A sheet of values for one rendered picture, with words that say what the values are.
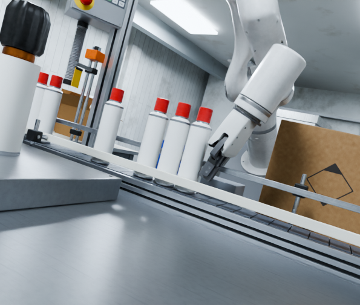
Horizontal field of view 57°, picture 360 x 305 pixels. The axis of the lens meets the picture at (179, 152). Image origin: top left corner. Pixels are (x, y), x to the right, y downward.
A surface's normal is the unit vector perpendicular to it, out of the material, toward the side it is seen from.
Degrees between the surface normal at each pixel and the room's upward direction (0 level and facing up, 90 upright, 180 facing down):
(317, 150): 90
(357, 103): 90
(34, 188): 90
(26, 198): 90
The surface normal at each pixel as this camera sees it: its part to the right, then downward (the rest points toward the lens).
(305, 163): -0.43, -0.07
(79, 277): 0.26, -0.96
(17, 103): 0.69, 0.22
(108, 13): 0.47, 0.17
